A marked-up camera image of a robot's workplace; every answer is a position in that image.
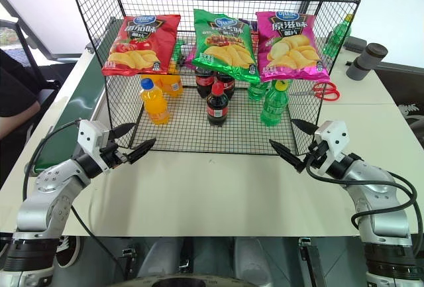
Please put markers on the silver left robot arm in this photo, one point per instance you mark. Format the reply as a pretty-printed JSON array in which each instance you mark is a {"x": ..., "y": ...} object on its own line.
[{"x": 49, "y": 197}]

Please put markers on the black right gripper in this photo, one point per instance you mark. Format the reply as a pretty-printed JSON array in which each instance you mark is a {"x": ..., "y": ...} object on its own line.
[{"x": 317, "y": 154}]

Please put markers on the cola bottle red label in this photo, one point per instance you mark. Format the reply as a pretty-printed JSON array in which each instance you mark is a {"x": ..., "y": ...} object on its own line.
[
  {"x": 203, "y": 83},
  {"x": 228, "y": 85}
]

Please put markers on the black mat white print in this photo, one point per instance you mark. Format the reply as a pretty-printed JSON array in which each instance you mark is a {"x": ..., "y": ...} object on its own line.
[{"x": 404, "y": 91}]

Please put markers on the grey box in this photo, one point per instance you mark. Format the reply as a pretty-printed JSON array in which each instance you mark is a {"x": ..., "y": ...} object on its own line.
[{"x": 356, "y": 43}]

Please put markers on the green conveyor belt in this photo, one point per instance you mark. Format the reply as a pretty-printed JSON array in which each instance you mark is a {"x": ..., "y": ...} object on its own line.
[{"x": 76, "y": 101}]

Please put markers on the green snack package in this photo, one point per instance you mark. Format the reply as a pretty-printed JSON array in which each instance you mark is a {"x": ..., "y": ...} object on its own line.
[{"x": 177, "y": 53}]

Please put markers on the green soda bottle yellow label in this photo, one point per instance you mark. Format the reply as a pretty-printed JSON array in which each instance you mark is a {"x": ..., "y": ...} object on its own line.
[{"x": 273, "y": 104}]

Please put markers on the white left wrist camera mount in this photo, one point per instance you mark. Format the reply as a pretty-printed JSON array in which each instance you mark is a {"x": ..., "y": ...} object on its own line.
[{"x": 91, "y": 134}]

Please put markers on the cola bottle red cap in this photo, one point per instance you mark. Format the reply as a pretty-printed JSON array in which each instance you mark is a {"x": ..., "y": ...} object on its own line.
[{"x": 217, "y": 106}]

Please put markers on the person in black shirt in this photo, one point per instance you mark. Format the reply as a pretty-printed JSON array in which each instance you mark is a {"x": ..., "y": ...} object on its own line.
[{"x": 15, "y": 88}]

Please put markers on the magenta potato chips bag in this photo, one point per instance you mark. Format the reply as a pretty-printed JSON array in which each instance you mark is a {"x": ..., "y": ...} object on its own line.
[{"x": 291, "y": 48}]

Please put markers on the purple snack packet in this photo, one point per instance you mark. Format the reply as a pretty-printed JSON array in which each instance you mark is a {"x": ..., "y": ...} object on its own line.
[{"x": 248, "y": 25}]

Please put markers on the metal table bracket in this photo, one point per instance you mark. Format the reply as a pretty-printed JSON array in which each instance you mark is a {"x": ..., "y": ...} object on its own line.
[{"x": 313, "y": 260}]

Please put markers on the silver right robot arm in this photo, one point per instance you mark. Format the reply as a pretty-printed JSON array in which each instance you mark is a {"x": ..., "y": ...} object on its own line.
[{"x": 377, "y": 197}]

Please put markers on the pink snack packet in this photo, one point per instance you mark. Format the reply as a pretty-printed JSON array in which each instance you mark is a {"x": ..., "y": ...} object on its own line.
[{"x": 190, "y": 55}]

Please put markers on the grey cylindrical device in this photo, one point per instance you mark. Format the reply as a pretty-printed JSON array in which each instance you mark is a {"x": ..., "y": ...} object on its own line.
[{"x": 364, "y": 61}]

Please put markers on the orange soda bottle blue cap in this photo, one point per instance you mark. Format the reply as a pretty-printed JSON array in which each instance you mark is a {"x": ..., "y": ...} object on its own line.
[{"x": 155, "y": 104}]

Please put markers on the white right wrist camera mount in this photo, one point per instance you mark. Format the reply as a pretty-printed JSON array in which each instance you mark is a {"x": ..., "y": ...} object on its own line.
[{"x": 334, "y": 134}]

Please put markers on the green soda bottle yellow cap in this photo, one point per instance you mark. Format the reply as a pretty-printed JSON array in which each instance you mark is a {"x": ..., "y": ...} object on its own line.
[{"x": 336, "y": 38}]

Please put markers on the black chair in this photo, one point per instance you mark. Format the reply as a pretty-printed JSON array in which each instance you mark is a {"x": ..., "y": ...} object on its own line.
[{"x": 23, "y": 41}]

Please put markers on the green potato chips bag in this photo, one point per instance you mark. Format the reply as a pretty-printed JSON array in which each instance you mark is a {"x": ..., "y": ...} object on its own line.
[{"x": 225, "y": 45}]

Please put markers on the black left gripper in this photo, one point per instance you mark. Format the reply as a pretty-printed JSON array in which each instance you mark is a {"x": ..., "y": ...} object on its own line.
[{"x": 111, "y": 158}]

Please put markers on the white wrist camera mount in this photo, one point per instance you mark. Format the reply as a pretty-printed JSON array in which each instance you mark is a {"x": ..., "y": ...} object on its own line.
[
  {"x": 334, "y": 134},
  {"x": 91, "y": 134}
]

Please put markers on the black white sneaker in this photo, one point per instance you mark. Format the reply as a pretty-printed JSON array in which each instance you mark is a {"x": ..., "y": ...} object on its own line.
[{"x": 68, "y": 250}]

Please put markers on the red potato chips bag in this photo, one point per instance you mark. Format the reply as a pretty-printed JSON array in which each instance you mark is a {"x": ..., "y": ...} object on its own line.
[{"x": 142, "y": 46}]

